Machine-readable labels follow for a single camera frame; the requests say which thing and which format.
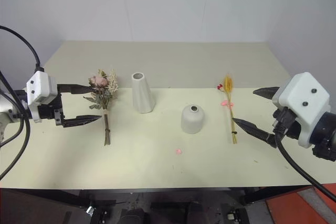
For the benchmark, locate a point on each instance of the red orange panel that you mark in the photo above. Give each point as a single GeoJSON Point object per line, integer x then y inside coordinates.
{"type": "Point", "coordinates": [302, 205]}

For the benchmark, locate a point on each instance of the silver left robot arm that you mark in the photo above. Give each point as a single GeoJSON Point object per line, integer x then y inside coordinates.
{"type": "Point", "coordinates": [5, 116]}

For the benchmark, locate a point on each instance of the black table frame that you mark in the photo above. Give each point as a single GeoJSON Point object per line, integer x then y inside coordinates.
{"type": "Point", "coordinates": [162, 189]}

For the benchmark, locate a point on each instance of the small pink fallen petal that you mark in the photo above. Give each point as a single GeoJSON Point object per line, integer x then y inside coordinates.
{"type": "Point", "coordinates": [179, 151]}

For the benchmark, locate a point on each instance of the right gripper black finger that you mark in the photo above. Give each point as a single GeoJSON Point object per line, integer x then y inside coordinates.
{"type": "Point", "coordinates": [252, 127]}
{"type": "Point", "coordinates": [266, 93]}

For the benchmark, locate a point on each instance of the tall white tapered vase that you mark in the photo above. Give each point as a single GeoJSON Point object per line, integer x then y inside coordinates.
{"type": "Point", "coordinates": [141, 95]}

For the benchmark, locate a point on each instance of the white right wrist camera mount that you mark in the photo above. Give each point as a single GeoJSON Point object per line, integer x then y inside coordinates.
{"type": "Point", "coordinates": [304, 98]}

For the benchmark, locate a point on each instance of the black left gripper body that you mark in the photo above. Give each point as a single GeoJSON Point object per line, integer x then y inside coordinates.
{"type": "Point", "coordinates": [48, 111]}

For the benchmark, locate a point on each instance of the small silver metal clip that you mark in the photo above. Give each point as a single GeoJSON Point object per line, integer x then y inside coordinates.
{"type": "Point", "coordinates": [90, 210]}

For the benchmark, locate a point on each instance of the yellow wheat dried bouquet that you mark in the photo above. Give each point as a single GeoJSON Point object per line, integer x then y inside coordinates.
{"type": "Point", "coordinates": [228, 84]}

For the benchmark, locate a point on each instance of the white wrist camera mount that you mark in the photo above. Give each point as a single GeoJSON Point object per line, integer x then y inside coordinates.
{"type": "Point", "coordinates": [39, 87]}
{"type": "Point", "coordinates": [304, 98]}

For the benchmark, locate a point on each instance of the short white round vase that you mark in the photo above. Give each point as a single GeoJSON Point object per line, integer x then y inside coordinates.
{"type": "Point", "coordinates": [192, 120]}

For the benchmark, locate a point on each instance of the pink rose dried bouquet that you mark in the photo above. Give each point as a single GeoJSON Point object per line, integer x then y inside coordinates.
{"type": "Point", "coordinates": [101, 83]}

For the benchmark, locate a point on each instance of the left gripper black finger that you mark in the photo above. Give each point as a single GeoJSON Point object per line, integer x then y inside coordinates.
{"type": "Point", "coordinates": [81, 120]}
{"type": "Point", "coordinates": [74, 89]}

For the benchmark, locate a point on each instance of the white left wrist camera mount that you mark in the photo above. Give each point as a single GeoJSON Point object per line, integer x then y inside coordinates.
{"type": "Point", "coordinates": [39, 87]}

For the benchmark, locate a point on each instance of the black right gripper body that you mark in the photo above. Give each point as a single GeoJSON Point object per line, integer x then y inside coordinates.
{"type": "Point", "coordinates": [284, 124]}

